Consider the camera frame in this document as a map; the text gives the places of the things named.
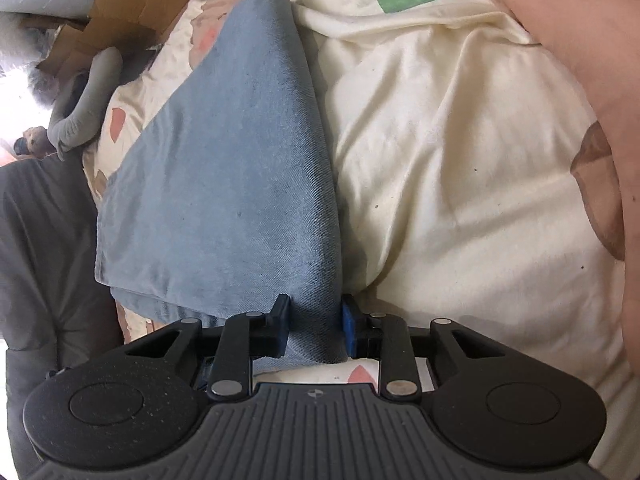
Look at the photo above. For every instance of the white plastic bag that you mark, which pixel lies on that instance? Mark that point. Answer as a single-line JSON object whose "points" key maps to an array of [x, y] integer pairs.
{"points": [[15, 85]]}

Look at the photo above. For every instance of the grey neck pillow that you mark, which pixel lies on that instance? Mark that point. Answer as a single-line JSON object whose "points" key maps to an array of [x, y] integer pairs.
{"points": [[85, 105]]}

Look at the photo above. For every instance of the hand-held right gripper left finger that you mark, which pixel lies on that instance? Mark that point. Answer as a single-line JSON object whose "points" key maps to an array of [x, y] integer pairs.
{"points": [[282, 330]]}

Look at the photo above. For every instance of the cream bear print bedsheet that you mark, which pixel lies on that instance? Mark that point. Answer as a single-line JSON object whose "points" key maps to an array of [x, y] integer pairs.
{"points": [[450, 185]]}

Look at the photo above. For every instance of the black cloth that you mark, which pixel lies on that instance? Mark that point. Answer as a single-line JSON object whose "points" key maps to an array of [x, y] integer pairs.
{"points": [[137, 62]]}

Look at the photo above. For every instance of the flattened cardboard box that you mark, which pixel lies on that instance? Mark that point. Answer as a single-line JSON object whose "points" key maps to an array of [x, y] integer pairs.
{"points": [[135, 5]]}

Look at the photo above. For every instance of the small brown teddy bear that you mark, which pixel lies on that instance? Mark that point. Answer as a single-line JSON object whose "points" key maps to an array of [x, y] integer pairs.
{"points": [[35, 137]]}

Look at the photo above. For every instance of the dark grey pillow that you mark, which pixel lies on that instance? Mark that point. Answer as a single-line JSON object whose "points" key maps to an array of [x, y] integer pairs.
{"points": [[40, 260]]}

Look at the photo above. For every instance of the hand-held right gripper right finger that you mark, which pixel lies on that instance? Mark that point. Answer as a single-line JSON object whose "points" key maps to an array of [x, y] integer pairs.
{"points": [[350, 332]]}

